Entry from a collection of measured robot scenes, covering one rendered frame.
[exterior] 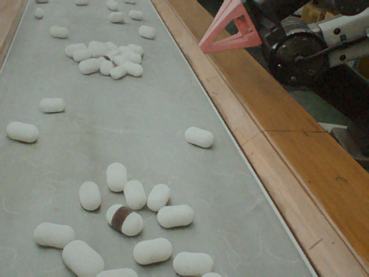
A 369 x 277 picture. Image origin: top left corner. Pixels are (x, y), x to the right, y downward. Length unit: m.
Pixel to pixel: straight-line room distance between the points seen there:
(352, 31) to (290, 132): 0.49
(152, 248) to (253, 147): 0.22
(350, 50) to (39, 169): 0.74
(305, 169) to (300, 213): 0.07
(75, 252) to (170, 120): 0.29
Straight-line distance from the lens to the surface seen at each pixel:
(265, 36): 0.60
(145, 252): 0.36
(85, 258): 0.34
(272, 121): 0.58
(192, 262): 0.35
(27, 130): 0.51
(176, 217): 0.40
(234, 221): 0.43
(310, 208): 0.44
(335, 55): 1.02
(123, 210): 0.39
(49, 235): 0.37
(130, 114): 0.59
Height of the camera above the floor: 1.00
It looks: 28 degrees down
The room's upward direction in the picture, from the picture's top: 9 degrees clockwise
